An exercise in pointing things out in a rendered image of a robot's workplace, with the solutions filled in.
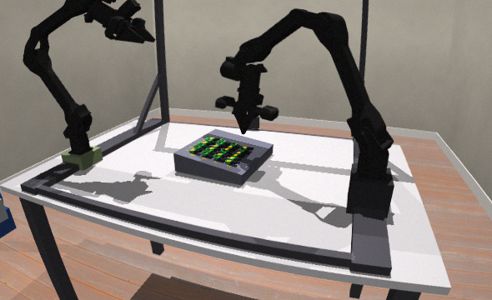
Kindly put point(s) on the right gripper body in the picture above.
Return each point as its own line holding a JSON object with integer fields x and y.
{"x": 112, "y": 24}

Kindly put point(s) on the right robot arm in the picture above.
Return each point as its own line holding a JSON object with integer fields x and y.
{"x": 77, "y": 117}

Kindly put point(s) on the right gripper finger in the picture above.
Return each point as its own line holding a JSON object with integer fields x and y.
{"x": 142, "y": 31}
{"x": 125, "y": 33}

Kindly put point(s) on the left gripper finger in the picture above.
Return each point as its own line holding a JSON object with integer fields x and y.
{"x": 239, "y": 117}
{"x": 246, "y": 122}

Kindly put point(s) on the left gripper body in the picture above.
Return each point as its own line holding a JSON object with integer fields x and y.
{"x": 247, "y": 99}

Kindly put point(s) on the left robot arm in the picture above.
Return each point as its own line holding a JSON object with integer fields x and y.
{"x": 366, "y": 125}

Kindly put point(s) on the black metal support frame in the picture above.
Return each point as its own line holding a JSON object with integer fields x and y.
{"x": 161, "y": 79}

